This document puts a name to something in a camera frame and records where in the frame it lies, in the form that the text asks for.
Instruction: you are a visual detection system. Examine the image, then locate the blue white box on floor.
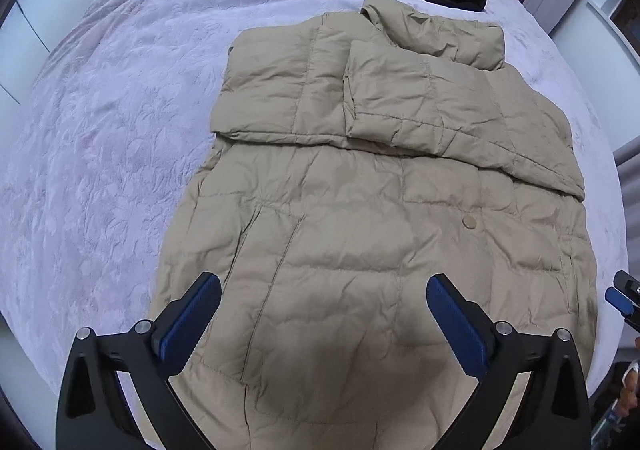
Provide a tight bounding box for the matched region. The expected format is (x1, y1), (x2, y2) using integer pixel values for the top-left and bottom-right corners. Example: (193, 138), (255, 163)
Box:
(589, 361), (640, 450)

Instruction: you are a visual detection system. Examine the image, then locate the beige puffer jacket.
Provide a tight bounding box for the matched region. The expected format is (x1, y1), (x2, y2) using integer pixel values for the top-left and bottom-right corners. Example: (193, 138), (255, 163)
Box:
(152, 0), (597, 449)

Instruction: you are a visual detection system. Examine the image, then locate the lavender bed blanket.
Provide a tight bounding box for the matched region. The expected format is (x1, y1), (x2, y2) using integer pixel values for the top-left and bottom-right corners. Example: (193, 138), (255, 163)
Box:
(1, 0), (627, 389)

